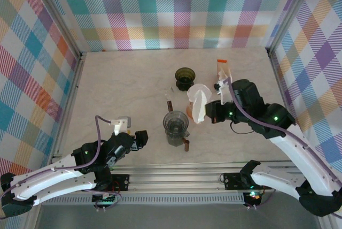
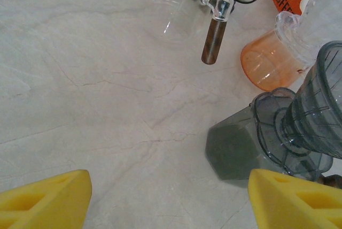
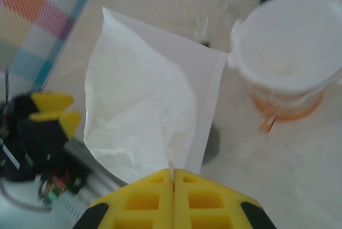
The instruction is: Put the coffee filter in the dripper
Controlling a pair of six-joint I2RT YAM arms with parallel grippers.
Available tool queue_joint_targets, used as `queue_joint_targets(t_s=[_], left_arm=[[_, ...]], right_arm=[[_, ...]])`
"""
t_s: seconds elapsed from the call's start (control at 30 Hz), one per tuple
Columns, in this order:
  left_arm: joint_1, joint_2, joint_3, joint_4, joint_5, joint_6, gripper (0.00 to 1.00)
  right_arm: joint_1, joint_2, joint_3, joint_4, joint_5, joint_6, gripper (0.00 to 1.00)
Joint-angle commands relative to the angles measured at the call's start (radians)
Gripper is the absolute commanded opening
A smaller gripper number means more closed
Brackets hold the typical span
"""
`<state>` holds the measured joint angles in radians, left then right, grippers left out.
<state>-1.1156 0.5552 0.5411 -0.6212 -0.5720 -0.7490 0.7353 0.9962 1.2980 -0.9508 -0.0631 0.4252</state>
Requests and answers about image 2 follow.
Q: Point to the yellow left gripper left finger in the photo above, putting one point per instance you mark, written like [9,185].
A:
[45,205]

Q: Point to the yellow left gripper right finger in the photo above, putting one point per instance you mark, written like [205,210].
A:
[294,207]

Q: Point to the grey plastic dripper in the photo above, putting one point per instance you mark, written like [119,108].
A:
[318,100]

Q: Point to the clear plastic dripper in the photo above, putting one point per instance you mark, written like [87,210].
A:
[320,17]

